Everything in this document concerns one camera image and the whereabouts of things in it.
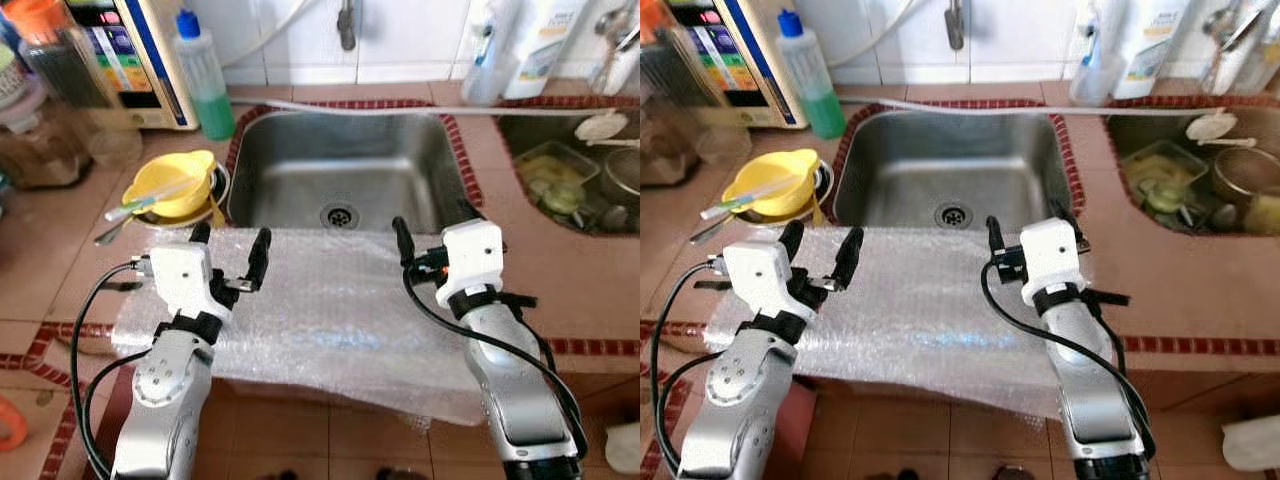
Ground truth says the white detergent bottle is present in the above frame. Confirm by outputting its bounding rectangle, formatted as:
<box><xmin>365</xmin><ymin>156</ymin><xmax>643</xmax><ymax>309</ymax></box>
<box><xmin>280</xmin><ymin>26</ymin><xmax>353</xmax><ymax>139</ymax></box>
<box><xmin>1112</xmin><ymin>0</ymin><xmax>1196</xmax><ymax>100</ymax></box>
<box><xmin>503</xmin><ymin>0</ymin><xmax>591</xmax><ymax>100</ymax></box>

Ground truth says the beige water purifier appliance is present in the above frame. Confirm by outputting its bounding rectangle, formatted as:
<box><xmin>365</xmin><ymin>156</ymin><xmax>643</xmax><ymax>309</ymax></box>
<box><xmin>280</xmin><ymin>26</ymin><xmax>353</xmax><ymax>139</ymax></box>
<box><xmin>665</xmin><ymin>0</ymin><xmax>809</xmax><ymax>129</ymax></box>
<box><xmin>62</xmin><ymin>0</ymin><xmax>201</xmax><ymax>132</ymax></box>

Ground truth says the clear bottle blue label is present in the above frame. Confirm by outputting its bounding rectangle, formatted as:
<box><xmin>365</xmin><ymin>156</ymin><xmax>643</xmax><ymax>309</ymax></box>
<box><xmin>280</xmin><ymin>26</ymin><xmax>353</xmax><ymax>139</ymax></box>
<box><xmin>1069</xmin><ymin>0</ymin><xmax>1131</xmax><ymax>107</ymax></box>
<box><xmin>461</xmin><ymin>0</ymin><xmax>523</xmax><ymax>107</ymax></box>

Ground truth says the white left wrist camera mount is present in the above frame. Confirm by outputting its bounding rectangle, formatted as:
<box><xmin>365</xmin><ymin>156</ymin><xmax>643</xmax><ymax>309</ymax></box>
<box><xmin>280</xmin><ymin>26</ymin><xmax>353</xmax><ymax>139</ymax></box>
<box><xmin>722</xmin><ymin>240</ymin><xmax>809</xmax><ymax>321</ymax></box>
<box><xmin>148</xmin><ymin>240</ymin><xmax>233</xmax><ymax>323</ymax></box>

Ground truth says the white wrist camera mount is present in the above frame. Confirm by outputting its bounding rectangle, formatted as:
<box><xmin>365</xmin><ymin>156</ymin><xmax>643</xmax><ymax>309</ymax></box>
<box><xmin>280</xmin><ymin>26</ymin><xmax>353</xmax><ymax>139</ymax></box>
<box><xmin>722</xmin><ymin>240</ymin><xmax>809</xmax><ymax>321</ymax></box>
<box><xmin>1020</xmin><ymin>218</ymin><xmax>1091</xmax><ymax>306</ymax></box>
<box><xmin>437</xmin><ymin>220</ymin><xmax>506</xmax><ymax>311</ymax></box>
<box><xmin>148</xmin><ymin>240</ymin><xmax>233</xmax><ymax>323</ymax></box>

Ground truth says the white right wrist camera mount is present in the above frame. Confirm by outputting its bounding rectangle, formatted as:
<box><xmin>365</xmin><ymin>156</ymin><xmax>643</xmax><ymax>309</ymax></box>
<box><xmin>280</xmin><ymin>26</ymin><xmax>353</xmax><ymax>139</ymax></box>
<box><xmin>437</xmin><ymin>220</ymin><xmax>506</xmax><ymax>311</ymax></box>
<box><xmin>1020</xmin><ymin>218</ymin><xmax>1091</xmax><ymax>306</ymax></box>

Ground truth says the white ladle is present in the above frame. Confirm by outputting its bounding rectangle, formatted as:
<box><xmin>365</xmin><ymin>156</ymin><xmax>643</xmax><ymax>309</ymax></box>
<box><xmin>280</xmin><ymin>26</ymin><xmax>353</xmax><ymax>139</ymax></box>
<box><xmin>1184</xmin><ymin>110</ymin><xmax>1261</xmax><ymax>149</ymax></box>
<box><xmin>574</xmin><ymin>111</ymin><xmax>641</xmax><ymax>149</ymax></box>

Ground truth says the clear plastic food container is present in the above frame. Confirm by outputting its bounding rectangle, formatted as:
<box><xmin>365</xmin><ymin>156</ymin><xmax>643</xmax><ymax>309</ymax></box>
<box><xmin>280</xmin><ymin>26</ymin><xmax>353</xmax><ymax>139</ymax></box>
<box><xmin>515</xmin><ymin>140</ymin><xmax>601</xmax><ymax>218</ymax></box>
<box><xmin>1122</xmin><ymin>140</ymin><xmax>1211</xmax><ymax>216</ymax></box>

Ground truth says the green dish soap bottle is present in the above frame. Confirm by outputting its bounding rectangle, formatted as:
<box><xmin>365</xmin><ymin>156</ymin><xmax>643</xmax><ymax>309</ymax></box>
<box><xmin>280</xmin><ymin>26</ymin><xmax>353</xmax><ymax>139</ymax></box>
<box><xmin>775</xmin><ymin>8</ymin><xmax>847</xmax><ymax>140</ymax></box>
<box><xmin>174</xmin><ymin>8</ymin><xmax>237</xmax><ymax>142</ymax></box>

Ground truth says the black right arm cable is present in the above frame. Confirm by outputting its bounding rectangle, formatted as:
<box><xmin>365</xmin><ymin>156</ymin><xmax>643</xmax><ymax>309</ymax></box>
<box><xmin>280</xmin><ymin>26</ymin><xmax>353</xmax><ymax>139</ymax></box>
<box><xmin>400</xmin><ymin>262</ymin><xmax>589</xmax><ymax>461</ymax></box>
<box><xmin>980</xmin><ymin>258</ymin><xmax>1156</xmax><ymax>461</ymax></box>

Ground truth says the clear drinking glass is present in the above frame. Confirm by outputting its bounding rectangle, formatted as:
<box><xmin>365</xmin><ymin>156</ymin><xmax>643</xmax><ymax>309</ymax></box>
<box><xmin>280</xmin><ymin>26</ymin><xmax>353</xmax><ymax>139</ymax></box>
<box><xmin>88</xmin><ymin>125</ymin><xmax>144</xmax><ymax>169</ymax></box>
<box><xmin>695</xmin><ymin>125</ymin><xmax>746</xmax><ymax>166</ymax></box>

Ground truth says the small steel pot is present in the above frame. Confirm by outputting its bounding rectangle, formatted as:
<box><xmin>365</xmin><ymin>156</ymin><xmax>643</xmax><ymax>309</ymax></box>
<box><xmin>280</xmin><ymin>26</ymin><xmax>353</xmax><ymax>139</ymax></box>
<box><xmin>1210</xmin><ymin>148</ymin><xmax>1280</xmax><ymax>206</ymax></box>
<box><xmin>600</xmin><ymin>148</ymin><xmax>641</xmax><ymax>206</ymax></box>

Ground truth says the white green plastic utensil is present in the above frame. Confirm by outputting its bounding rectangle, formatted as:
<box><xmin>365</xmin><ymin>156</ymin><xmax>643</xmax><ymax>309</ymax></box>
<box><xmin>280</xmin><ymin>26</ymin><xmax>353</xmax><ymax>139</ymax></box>
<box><xmin>104</xmin><ymin>180</ymin><xmax>201</xmax><ymax>223</ymax></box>
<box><xmin>700</xmin><ymin>178</ymin><xmax>801</xmax><ymax>222</ymax></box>

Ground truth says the clear bubble wrap sheet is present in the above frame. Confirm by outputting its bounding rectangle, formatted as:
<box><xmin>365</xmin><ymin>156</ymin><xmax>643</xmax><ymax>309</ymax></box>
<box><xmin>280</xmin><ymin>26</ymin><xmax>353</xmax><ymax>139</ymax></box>
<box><xmin>110</xmin><ymin>227</ymin><xmax>593</xmax><ymax>428</ymax></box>
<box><xmin>703</xmin><ymin>227</ymin><xmax>1191</xmax><ymax>421</ymax></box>

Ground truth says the clear jar orange lid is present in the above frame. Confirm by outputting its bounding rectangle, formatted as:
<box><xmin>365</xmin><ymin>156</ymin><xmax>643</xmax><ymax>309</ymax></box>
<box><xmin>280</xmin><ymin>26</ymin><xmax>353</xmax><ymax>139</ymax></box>
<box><xmin>640</xmin><ymin>0</ymin><xmax>716</xmax><ymax>106</ymax></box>
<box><xmin>22</xmin><ymin>0</ymin><xmax>113</xmax><ymax>113</ymax></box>

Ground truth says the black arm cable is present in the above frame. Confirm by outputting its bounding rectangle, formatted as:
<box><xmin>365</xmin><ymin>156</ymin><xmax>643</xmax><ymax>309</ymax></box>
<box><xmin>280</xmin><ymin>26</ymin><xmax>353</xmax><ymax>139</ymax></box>
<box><xmin>68</xmin><ymin>260</ymin><xmax>151</xmax><ymax>480</ymax></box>
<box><xmin>650</xmin><ymin>260</ymin><xmax>726</xmax><ymax>479</ymax></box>
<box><xmin>400</xmin><ymin>262</ymin><xmax>589</xmax><ymax>461</ymax></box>
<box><xmin>980</xmin><ymin>258</ymin><xmax>1156</xmax><ymax>461</ymax></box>

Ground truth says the clear jar pink lid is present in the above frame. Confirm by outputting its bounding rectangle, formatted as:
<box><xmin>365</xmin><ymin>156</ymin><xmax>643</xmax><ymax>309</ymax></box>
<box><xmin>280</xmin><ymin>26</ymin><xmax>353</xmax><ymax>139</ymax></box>
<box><xmin>640</xmin><ymin>95</ymin><xmax>701</xmax><ymax>188</ymax></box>
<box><xmin>0</xmin><ymin>75</ymin><xmax>96</xmax><ymax>191</ymax></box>

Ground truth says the stainless steel sink basin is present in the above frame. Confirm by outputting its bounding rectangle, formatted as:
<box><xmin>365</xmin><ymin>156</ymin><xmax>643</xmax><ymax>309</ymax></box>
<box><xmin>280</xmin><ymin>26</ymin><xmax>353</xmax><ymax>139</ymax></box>
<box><xmin>497</xmin><ymin>108</ymin><xmax>641</xmax><ymax>238</ymax></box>
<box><xmin>1105</xmin><ymin>108</ymin><xmax>1280</xmax><ymax>238</ymax></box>
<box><xmin>832</xmin><ymin>107</ymin><xmax>1086</xmax><ymax>233</ymax></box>
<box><xmin>226</xmin><ymin>107</ymin><xmax>473</xmax><ymax>234</ymax></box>

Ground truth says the white plastic container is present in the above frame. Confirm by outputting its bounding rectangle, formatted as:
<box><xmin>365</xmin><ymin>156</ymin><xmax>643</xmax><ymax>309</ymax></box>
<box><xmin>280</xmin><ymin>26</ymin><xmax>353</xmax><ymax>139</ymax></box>
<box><xmin>1222</xmin><ymin>414</ymin><xmax>1280</xmax><ymax>474</ymax></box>
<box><xmin>605</xmin><ymin>422</ymin><xmax>641</xmax><ymax>474</ymax></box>

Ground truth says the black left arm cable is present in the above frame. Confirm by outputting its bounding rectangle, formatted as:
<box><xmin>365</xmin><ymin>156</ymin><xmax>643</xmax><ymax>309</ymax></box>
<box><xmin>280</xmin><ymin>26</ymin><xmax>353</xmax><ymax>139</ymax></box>
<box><xmin>68</xmin><ymin>260</ymin><xmax>151</xmax><ymax>480</ymax></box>
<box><xmin>650</xmin><ymin>260</ymin><xmax>726</xmax><ymax>479</ymax></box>

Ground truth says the white hose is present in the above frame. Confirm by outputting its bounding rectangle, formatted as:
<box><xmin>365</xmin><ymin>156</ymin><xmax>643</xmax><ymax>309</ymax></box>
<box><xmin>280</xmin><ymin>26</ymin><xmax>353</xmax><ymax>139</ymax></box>
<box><xmin>838</xmin><ymin>95</ymin><xmax>1236</xmax><ymax>118</ymax></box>
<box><xmin>228</xmin><ymin>96</ymin><xmax>641</xmax><ymax>118</ymax></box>

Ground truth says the yellow plastic bowl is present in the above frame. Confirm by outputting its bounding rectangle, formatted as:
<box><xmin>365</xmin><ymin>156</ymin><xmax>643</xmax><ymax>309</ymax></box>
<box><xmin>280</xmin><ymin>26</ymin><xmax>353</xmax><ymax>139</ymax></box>
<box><xmin>121</xmin><ymin>149</ymin><xmax>218</xmax><ymax>220</ymax></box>
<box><xmin>721</xmin><ymin>148</ymin><xmax>819</xmax><ymax>219</ymax></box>

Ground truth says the steel bowl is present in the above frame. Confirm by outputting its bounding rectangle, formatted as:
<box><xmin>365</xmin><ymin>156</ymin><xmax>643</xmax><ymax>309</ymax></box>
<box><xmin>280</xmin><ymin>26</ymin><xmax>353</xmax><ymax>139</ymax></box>
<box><xmin>735</xmin><ymin>160</ymin><xmax>836</xmax><ymax>229</ymax></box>
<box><xmin>130</xmin><ymin>165</ymin><xmax>233</xmax><ymax>229</ymax></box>

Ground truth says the orange gas hose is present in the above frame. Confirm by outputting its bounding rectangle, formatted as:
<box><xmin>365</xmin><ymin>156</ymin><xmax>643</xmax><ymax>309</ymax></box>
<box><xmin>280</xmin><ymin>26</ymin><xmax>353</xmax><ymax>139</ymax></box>
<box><xmin>0</xmin><ymin>394</ymin><xmax>30</xmax><ymax>452</ymax></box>

